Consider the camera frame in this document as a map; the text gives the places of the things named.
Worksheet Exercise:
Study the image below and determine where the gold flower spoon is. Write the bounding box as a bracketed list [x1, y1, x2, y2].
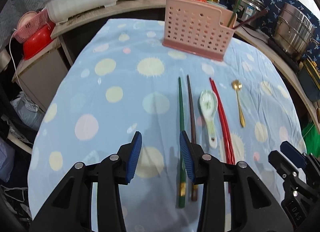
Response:
[232, 79, 246, 127]

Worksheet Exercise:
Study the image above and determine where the steel rice cooker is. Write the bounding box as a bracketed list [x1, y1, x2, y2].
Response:
[237, 0, 266, 29]

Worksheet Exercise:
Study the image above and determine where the wooden counter shelf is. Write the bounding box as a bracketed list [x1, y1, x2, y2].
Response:
[12, 0, 168, 83]

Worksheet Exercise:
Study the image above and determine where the dark green thin chopstick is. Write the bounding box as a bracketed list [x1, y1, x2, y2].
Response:
[227, 0, 242, 27]

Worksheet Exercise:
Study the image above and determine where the white ceramic soup spoon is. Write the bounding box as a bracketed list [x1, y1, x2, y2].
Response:
[199, 90, 217, 149]

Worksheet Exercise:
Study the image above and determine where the white power cable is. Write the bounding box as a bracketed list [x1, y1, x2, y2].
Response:
[8, 34, 21, 83]

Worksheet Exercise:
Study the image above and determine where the green chopstick gold band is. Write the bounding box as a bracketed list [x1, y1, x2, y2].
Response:
[178, 77, 186, 208]

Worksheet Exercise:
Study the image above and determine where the large steel steamer pot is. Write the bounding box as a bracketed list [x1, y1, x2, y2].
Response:
[273, 3, 319, 55]

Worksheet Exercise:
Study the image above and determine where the green plastic bag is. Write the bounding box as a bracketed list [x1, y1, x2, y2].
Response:
[302, 122, 320, 158]

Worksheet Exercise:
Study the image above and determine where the black induction cooker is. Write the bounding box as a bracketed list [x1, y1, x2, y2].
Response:
[267, 37, 305, 66]

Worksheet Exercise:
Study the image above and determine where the brown chopstick gold band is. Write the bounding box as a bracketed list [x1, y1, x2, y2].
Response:
[187, 75, 198, 202]

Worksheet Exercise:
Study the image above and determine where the dark purple chopstick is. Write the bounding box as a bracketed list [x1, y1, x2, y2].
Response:
[232, 9, 268, 30]

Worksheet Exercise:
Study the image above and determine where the red plastic basin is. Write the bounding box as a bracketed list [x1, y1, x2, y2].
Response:
[23, 21, 55, 60]

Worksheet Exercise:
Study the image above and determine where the pink plastic basket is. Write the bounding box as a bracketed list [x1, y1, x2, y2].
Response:
[13, 8, 49, 43]

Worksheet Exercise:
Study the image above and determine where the pink perforated utensil holder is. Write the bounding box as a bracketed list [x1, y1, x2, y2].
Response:
[163, 0, 237, 62]

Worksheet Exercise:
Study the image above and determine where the light blue patterned tablecloth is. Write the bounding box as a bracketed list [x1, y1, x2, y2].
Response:
[28, 19, 306, 231]

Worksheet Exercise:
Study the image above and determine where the dark green box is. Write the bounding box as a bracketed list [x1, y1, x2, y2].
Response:
[298, 58, 320, 103]

